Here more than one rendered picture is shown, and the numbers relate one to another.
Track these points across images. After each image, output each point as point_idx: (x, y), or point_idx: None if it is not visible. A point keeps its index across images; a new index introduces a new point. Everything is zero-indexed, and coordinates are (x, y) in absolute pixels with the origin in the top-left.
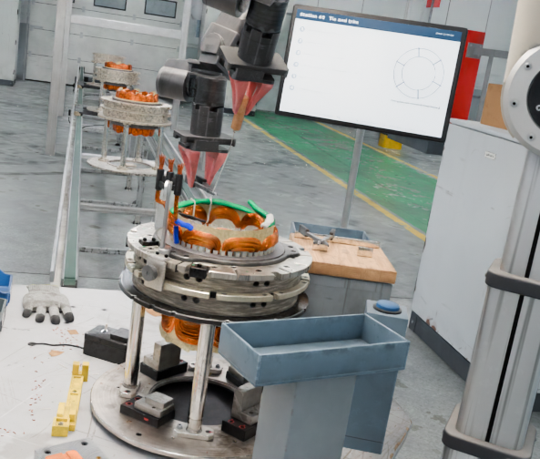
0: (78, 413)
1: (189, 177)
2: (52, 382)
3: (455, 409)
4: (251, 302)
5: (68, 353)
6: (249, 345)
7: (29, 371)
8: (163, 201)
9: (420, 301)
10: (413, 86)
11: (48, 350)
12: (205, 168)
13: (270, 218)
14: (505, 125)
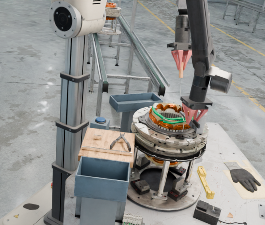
0: (199, 179)
1: (195, 118)
2: (218, 195)
3: (78, 127)
4: None
5: (224, 216)
6: (155, 94)
7: (231, 202)
8: None
9: None
10: None
11: (234, 218)
12: (191, 118)
13: (154, 104)
14: (101, 29)
